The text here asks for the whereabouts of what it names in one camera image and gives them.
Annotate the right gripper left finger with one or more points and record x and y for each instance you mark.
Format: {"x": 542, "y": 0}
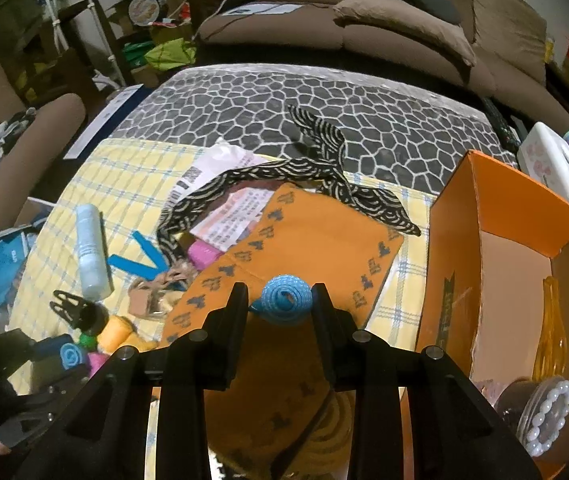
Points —
{"x": 204, "y": 359}

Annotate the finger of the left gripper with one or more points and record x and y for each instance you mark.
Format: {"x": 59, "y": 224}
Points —
{"x": 74, "y": 310}

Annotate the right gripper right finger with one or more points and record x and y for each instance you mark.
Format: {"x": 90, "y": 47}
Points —
{"x": 354, "y": 361}

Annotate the orange patterned sock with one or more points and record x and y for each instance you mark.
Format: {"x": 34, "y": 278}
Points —
{"x": 280, "y": 403}

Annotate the white plastic bottle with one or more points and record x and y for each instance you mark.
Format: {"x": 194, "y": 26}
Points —
{"x": 91, "y": 254}

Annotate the small glass perfume bottle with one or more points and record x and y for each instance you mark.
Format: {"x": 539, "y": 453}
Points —
{"x": 153, "y": 300}

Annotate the printed paper packet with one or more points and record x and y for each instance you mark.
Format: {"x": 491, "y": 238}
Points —
{"x": 231, "y": 217}

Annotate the orange cardboard box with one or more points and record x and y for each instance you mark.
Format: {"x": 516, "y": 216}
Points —
{"x": 495, "y": 234}

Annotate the black white patterned headband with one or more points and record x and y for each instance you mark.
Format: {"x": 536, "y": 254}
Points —
{"x": 179, "y": 215}

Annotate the brown armchair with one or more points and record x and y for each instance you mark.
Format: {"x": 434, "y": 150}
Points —
{"x": 37, "y": 147}

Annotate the brown sofa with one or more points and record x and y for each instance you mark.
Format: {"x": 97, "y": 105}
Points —
{"x": 508, "y": 37}

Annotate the brown cushion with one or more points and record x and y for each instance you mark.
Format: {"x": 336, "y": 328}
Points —
{"x": 405, "y": 19}

